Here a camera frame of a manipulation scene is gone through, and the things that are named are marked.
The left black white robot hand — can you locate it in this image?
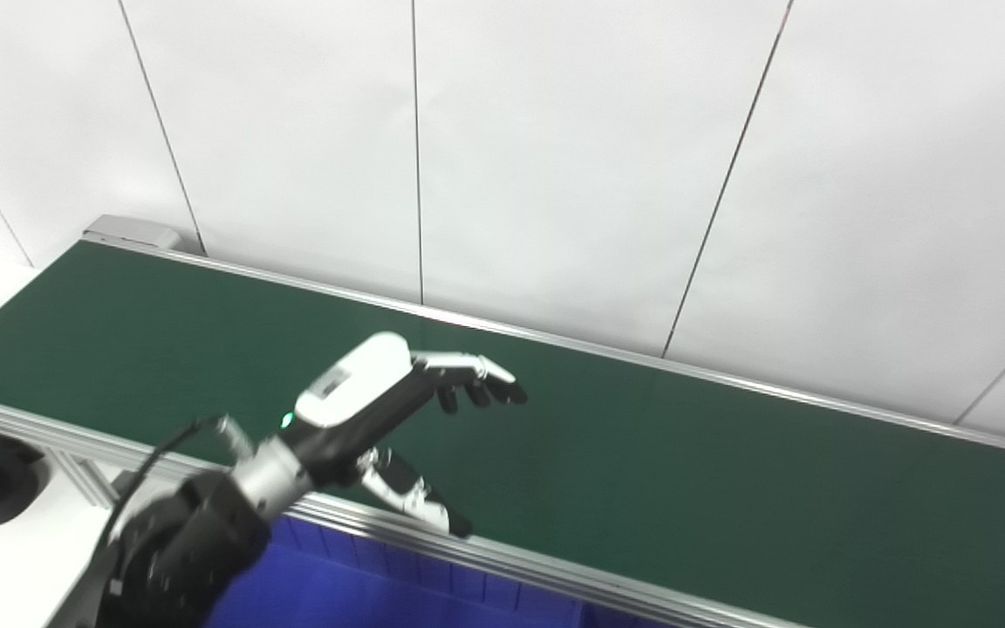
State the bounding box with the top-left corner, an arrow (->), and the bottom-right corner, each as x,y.
280,331 -> 528,537

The blue plastic bin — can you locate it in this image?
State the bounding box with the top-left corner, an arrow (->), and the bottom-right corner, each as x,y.
206,515 -> 687,628

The grey aluminium conveyor support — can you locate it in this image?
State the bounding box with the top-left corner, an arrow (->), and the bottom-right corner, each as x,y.
47,445 -> 133,509

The green conveyor belt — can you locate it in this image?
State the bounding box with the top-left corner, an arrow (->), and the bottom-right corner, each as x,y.
0,215 -> 1005,628

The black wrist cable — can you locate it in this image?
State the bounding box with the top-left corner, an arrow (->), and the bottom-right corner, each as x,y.
99,415 -> 229,594

